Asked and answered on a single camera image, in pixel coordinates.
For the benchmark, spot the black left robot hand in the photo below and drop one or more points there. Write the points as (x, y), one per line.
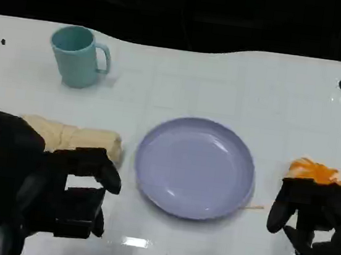
(85, 160)

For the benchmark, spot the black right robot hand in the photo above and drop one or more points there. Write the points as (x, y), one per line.
(329, 203)

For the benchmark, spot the beige towel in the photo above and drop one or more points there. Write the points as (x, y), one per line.
(79, 138)

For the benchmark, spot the orange and white bread roll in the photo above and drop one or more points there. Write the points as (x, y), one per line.
(314, 171)

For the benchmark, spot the pale green mug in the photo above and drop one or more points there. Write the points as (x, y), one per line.
(75, 63)

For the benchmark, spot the lilac plate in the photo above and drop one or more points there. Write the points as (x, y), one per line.
(193, 167)

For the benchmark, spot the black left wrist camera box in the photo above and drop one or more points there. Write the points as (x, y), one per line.
(2, 150)

